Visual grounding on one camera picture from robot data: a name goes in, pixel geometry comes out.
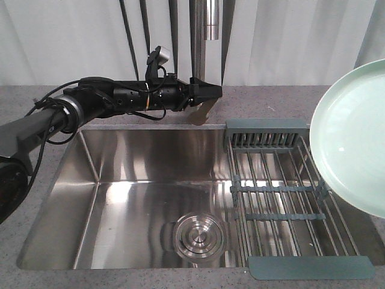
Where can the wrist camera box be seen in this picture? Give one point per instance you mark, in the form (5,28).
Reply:
(158,56)

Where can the round steel sink drain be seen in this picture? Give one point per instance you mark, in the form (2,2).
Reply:
(199,237)

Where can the light green round plate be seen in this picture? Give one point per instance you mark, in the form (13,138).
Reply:
(347,137)

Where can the grey sink drying rack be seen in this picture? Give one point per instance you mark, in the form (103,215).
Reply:
(289,223)

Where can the stainless steel faucet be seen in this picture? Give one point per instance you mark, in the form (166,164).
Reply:
(204,18)

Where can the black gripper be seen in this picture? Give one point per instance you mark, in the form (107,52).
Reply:
(176,95)

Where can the white pleated curtain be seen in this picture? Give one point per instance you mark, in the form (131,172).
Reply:
(259,42)

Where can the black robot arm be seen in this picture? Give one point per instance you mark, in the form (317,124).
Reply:
(23,141)

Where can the stainless steel sink basin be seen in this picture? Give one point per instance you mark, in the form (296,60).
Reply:
(118,194)

